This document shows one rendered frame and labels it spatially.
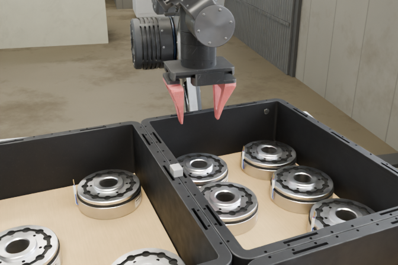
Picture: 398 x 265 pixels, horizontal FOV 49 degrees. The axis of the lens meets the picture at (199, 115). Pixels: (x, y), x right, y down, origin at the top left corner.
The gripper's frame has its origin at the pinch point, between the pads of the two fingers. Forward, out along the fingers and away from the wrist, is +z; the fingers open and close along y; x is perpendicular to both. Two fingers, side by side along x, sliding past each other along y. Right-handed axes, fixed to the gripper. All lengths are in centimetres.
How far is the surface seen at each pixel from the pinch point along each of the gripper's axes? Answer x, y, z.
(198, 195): -19.0, -5.4, 2.5
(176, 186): -16.0, -7.6, 2.6
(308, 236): -30.3, 4.3, 2.5
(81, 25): 457, -15, 77
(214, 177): -4.8, 1.2, 9.5
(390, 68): 149, 163, 52
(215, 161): 1.0, 3.3, 10.0
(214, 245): -28.8, -6.3, 2.4
